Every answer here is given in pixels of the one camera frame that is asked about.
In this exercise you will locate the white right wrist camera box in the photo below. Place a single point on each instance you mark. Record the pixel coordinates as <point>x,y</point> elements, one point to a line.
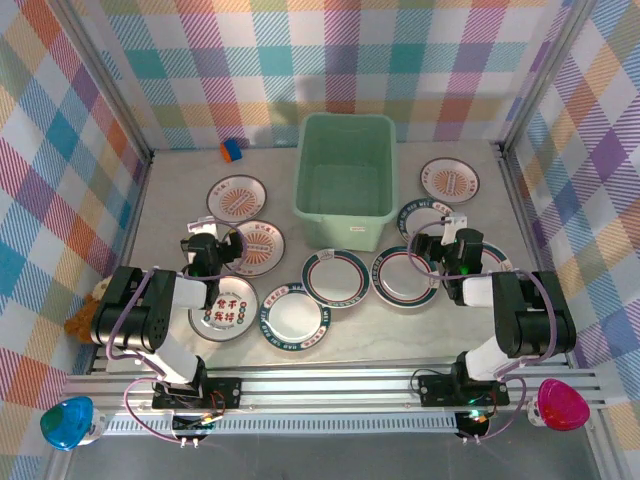
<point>454,225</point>

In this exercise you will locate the pale green plastic bin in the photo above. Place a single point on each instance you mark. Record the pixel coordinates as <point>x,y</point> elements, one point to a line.
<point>345,150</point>

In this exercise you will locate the brown stuffed toy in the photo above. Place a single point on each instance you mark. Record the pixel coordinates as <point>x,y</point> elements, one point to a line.
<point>80,322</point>

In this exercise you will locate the pink dome button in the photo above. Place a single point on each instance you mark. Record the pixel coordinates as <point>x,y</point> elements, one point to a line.
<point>562,405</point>

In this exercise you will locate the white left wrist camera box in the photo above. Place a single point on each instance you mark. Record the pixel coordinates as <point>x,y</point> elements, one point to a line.
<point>202,225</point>

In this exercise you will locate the aluminium frame post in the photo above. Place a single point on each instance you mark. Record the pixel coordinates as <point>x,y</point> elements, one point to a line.
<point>550,75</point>
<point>107,85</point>

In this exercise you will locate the plate with large red characters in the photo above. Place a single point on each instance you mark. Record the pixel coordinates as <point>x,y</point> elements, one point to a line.
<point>230,315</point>

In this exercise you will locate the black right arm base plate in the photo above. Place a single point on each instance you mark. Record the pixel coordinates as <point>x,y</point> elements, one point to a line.
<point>435,390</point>

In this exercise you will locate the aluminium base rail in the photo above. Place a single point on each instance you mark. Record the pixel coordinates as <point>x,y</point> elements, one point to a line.
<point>325,387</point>

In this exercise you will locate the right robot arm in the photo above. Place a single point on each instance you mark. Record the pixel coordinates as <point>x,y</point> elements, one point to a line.
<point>530,310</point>

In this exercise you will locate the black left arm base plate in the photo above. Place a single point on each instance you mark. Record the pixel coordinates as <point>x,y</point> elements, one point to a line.
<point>225,392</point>

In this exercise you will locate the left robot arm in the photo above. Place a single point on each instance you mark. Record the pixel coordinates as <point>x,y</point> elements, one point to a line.
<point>135,320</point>

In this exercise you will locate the orange sunburst plate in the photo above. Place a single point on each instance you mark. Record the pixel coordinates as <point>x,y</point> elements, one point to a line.
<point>265,250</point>
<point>450,181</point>
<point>235,200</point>

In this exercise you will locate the blue and orange cube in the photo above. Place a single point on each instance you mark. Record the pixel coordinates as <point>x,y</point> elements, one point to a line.
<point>231,150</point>

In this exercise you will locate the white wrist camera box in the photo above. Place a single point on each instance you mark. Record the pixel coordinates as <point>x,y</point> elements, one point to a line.
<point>454,225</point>
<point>202,225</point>

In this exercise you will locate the black controller board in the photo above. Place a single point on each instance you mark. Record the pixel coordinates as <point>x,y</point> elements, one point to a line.
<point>475,424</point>
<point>192,425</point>

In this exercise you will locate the blue dome button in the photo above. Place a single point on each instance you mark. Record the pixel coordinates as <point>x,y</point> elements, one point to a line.
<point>65,425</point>

